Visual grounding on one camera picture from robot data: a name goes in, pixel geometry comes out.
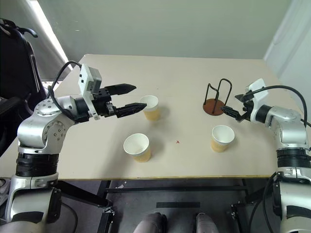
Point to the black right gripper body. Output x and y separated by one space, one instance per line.
246 109

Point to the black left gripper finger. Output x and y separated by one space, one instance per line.
121 89
130 109

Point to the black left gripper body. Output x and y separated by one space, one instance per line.
103 106

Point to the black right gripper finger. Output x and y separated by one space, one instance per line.
232 112
241 97

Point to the yellow paper cup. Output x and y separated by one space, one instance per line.
151 112
142 155

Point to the white paper cup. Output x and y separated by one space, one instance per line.
219 145

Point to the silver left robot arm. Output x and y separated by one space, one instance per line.
48 121

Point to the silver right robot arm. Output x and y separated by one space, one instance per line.
289 126

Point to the black office chair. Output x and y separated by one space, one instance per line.
14 72

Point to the black tape strip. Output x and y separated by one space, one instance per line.
178 205

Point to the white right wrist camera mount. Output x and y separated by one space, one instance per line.
258 91

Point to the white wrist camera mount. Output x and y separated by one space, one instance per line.
85 80
258 91

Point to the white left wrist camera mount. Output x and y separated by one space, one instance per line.
85 80

